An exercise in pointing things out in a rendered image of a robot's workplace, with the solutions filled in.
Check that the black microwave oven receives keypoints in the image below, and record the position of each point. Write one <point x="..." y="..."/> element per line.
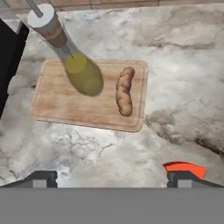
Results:
<point x="8" y="58"/>

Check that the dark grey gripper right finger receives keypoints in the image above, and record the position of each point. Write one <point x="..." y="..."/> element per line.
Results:
<point x="183" y="178"/>

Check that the orange cheese wedge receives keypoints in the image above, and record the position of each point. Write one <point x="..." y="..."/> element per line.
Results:
<point x="186" y="167"/>

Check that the yellow condiment bottle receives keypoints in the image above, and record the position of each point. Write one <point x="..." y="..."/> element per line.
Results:
<point x="81" y="73"/>

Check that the brown potato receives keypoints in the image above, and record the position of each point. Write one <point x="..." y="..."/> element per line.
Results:
<point x="124" y="92"/>

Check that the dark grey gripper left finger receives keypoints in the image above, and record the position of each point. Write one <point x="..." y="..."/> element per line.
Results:
<point x="43" y="177"/>

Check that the wooden cutting board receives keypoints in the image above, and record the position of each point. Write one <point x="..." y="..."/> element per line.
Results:
<point x="90" y="96"/>

